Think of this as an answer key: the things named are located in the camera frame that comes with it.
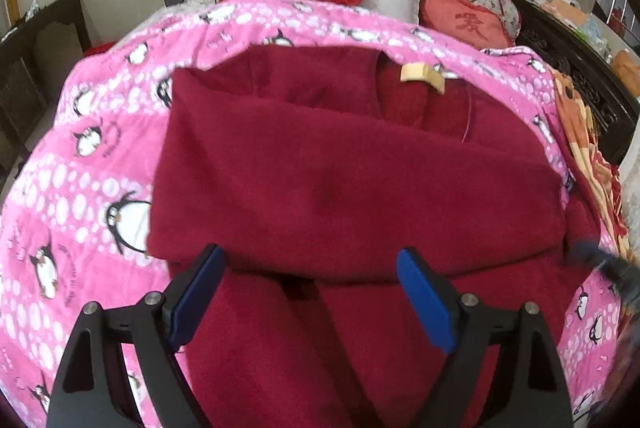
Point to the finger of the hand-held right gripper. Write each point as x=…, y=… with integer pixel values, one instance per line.
x=605, y=265

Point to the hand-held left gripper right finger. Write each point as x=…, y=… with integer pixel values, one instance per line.
x=425, y=298

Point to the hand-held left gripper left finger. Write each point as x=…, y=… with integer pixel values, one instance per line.
x=197, y=298

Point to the dark red fleece garment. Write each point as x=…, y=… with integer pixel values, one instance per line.
x=350, y=167

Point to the orange floral blanket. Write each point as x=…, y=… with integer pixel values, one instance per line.
x=580, y=122

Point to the pink penguin print blanket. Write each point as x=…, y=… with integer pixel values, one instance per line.
x=90, y=188

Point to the orange plastic bag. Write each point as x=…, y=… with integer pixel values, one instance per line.
x=627, y=70

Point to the dark carved wooden furniture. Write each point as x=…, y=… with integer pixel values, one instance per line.
x=560, y=42

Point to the red canister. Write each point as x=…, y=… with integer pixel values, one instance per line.
x=618, y=20

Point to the cardboard box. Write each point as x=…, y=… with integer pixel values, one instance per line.
x=567, y=10

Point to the dark wooden cabinet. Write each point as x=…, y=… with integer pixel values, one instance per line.
x=30, y=72

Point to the small red heart pillow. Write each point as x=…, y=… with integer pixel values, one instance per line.
x=465, y=17

